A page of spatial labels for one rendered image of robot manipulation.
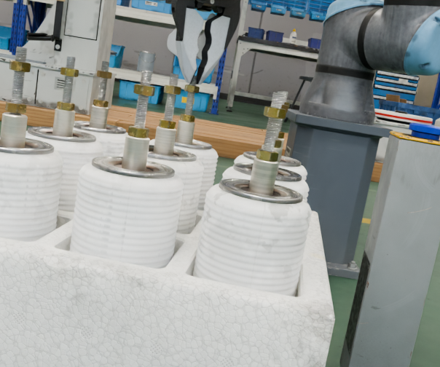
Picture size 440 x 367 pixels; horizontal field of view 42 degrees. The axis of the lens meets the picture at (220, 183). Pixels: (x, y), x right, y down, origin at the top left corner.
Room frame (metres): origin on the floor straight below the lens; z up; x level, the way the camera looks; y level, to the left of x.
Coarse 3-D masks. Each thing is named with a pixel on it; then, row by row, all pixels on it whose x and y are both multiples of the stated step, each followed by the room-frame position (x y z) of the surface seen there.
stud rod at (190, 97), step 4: (196, 76) 0.75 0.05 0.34; (192, 80) 0.75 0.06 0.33; (196, 80) 0.76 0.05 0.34; (192, 84) 0.75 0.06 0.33; (188, 92) 0.75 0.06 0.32; (192, 92) 0.75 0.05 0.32; (188, 96) 0.75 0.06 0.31; (192, 96) 0.75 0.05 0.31; (188, 100) 0.75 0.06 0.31; (192, 100) 0.75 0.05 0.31; (188, 104) 0.75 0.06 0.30; (192, 104) 0.76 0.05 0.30; (188, 108) 0.75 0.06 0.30; (184, 112) 0.75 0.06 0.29; (188, 112) 0.75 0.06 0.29
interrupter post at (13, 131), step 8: (8, 120) 0.52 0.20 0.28; (16, 120) 0.52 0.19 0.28; (24, 120) 0.53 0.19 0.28; (8, 128) 0.52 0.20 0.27; (16, 128) 0.52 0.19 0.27; (24, 128) 0.53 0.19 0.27; (8, 136) 0.52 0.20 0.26; (16, 136) 0.52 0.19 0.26; (24, 136) 0.53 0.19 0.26; (0, 144) 0.52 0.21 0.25; (8, 144) 0.52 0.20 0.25; (16, 144) 0.52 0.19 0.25; (24, 144) 0.53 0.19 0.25
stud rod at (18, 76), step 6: (18, 48) 0.53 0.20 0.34; (24, 48) 0.53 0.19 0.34; (18, 54) 0.53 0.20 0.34; (24, 54) 0.53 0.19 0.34; (18, 60) 0.53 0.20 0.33; (24, 60) 0.53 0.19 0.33; (18, 72) 0.53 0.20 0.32; (24, 72) 0.53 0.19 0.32; (18, 78) 0.53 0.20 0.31; (12, 84) 0.53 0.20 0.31; (18, 84) 0.53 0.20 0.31; (18, 90) 0.53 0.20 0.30; (12, 96) 0.53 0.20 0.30; (18, 96) 0.53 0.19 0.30; (12, 102) 0.53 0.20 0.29; (18, 102) 0.53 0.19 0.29; (12, 114) 0.53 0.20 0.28; (18, 114) 0.53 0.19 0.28
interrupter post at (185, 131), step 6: (180, 120) 0.75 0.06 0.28; (180, 126) 0.75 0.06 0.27; (186, 126) 0.74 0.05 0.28; (192, 126) 0.75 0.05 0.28; (180, 132) 0.75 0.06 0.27; (186, 132) 0.74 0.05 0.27; (192, 132) 0.75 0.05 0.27; (180, 138) 0.75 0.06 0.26; (186, 138) 0.75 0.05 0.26; (192, 138) 0.75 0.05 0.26
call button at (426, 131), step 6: (414, 126) 0.67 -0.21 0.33; (420, 126) 0.67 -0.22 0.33; (426, 126) 0.66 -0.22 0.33; (432, 126) 0.66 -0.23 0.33; (414, 132) 0.68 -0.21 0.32; (420, 132) 0.67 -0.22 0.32; (426, 132) 0.66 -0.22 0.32; (432, 132) 0.66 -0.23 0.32; (438, 132) 0.66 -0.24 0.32; (432, 138) 0.66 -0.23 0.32; (438, 138) 0.67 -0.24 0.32
